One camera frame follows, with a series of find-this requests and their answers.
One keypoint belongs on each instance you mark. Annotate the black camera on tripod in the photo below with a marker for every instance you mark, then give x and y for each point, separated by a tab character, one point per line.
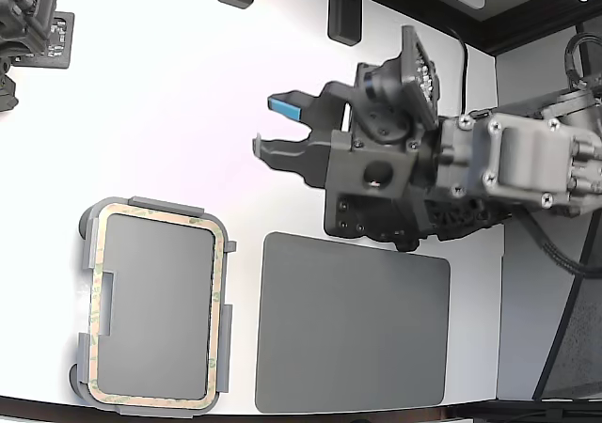
23	23

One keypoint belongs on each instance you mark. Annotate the black shelf tray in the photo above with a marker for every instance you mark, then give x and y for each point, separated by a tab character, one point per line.
494	14

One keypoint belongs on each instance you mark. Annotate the long black stand foot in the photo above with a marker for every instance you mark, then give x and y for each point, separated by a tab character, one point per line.
345	9

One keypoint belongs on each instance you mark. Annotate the flat grey plate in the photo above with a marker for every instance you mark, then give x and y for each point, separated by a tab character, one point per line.
353	324

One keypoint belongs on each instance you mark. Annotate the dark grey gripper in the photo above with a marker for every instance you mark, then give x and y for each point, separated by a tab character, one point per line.
371	207

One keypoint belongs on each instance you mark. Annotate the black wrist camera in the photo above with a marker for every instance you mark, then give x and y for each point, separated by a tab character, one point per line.
381	113

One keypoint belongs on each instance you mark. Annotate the beige adhesive tape strip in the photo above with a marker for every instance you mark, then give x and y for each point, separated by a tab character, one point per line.
216	296

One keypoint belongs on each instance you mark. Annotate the black LED light board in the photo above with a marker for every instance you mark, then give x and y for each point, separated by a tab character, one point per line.
418	70

